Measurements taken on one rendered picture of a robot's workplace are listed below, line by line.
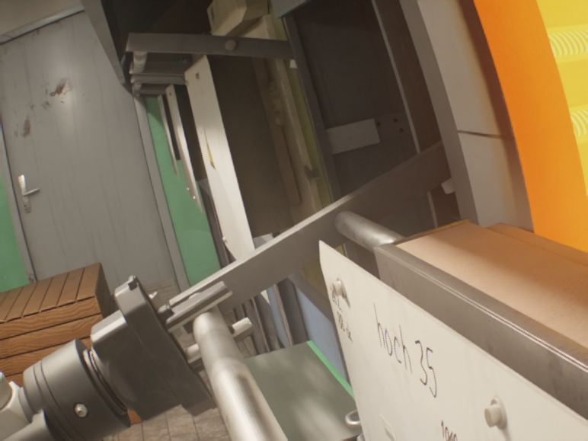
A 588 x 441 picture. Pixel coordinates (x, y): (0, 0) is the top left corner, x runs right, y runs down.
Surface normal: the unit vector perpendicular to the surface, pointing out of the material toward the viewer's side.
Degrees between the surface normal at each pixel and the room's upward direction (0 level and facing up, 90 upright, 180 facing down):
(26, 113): 90
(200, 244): 90
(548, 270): 0
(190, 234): 90
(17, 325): 90
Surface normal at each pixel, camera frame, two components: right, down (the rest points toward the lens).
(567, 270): -0.25, -0.95
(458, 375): -0.95, 0.27
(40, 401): -0.06, -0.30
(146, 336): 0.19, 0.13
